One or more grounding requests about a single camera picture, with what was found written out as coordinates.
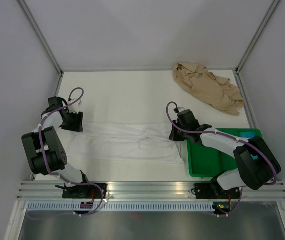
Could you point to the teal rolled t shirt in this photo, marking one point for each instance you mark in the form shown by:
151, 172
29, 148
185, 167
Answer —
249, 135

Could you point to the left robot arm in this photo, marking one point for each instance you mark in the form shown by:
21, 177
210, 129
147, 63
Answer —
43, 148

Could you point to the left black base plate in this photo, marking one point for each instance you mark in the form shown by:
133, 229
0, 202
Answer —
80, 192

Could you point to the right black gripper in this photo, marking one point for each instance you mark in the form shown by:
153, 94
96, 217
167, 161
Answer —
174, 137

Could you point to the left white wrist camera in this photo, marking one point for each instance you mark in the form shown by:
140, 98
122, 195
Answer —
76, 107

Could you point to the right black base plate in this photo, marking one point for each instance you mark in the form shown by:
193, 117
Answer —
210, 191

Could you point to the white t shirt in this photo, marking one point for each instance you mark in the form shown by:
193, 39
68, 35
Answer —
140, 143

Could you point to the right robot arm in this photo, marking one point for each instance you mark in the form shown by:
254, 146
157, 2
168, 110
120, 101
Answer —
250, 173

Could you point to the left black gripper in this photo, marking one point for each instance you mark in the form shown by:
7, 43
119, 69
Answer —
77, 126

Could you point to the aluminium front rail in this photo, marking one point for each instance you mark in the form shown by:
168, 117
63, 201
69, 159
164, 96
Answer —
150, 191

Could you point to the aluminium frame post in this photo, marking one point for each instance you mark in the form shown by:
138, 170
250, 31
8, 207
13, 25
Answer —
258, 34
39, 34

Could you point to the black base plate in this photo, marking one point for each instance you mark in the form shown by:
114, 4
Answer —
80, 192
210, 191

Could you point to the right aluminium frame post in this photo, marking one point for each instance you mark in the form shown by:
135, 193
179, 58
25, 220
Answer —
258, 34

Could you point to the left aluminium frame post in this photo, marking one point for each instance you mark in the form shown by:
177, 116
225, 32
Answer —
39, 34

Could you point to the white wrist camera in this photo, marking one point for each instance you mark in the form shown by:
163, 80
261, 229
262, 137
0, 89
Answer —
76, 107
181, 109

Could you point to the white slotted cable duct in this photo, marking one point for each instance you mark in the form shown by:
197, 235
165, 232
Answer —
122, 206

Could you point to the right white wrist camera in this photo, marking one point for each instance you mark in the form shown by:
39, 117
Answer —
181, 109

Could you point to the beige t shirt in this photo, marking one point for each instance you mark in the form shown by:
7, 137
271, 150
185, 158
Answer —
215, 91

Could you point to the green plastic tray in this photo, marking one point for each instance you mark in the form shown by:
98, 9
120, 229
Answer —
206, 162

